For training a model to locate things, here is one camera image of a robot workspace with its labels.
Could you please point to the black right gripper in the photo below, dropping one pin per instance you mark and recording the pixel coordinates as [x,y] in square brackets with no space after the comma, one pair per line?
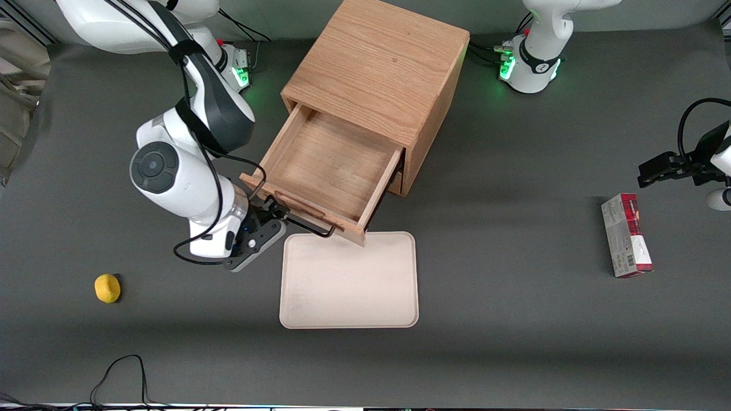
[264,210]

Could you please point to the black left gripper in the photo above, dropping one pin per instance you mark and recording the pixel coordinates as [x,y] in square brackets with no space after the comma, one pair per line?
[700,163]

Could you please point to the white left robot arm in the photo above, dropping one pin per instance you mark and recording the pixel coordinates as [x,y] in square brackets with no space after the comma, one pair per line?
[537,63]

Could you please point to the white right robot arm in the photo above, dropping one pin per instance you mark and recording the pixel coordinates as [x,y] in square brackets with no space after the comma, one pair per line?
[171,177]

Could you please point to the wooden drawer with clean front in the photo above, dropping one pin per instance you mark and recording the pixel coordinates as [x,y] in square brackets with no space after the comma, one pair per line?
[396,181]

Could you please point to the oak wooden drawer cabinet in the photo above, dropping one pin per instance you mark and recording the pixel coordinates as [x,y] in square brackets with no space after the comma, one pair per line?
[377,63]

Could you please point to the grey and red carton box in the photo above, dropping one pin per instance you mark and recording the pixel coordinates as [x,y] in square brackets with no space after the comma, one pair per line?
[625,240]

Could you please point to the beige rectangular tray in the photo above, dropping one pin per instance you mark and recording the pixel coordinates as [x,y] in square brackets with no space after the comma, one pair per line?
[348,279]

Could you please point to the yellow lemon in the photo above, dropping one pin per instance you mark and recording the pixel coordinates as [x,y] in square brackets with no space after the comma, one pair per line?
[107,288]

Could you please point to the beige draped cloth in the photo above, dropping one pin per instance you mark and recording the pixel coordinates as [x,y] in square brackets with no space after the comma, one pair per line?
[20,97]

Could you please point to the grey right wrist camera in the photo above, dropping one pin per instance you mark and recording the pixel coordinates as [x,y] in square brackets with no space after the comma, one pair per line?
[254,245]

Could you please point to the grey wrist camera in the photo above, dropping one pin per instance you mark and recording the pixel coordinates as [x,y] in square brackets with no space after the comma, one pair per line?
[718,200]
[254,245]

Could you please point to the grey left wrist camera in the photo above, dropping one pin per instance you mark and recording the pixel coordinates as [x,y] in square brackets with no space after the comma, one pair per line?
[718,200]

